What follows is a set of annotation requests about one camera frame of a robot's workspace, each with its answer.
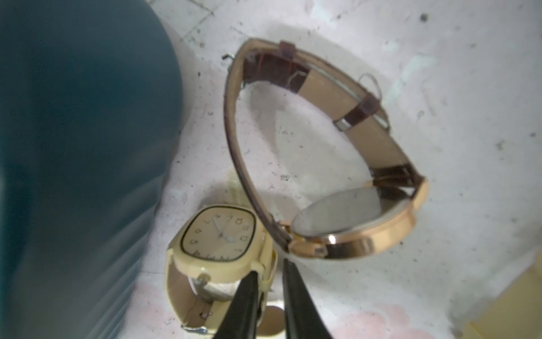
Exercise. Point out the beige strap gold watch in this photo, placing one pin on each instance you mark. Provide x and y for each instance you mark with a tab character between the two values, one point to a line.
207	260

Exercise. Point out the teal storage tray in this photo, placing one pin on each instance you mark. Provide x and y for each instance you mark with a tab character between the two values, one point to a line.
91	105

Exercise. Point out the dark brown leather watch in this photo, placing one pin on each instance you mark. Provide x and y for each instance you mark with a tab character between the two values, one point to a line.
364	199

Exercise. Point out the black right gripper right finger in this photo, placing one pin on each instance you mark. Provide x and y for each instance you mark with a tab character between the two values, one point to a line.
301	316

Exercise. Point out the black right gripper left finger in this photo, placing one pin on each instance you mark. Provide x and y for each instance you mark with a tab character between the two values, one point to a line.
240	321

